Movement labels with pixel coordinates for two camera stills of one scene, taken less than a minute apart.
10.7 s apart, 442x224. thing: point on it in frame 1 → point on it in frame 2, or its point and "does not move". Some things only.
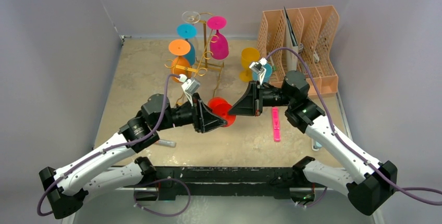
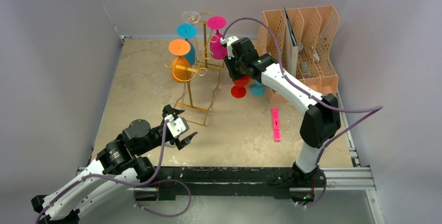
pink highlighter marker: [276, 124] does not move
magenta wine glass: [220, 49] does not move
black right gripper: [257, 99] → [230, 69]
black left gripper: [208, 121] → [180, 143]
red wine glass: [221, 107] → [238, 90]
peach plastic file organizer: [315, 30] does not move
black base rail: [277, 181] does not move
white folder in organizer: [291, 42] does not move
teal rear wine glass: [187, 31] does not move
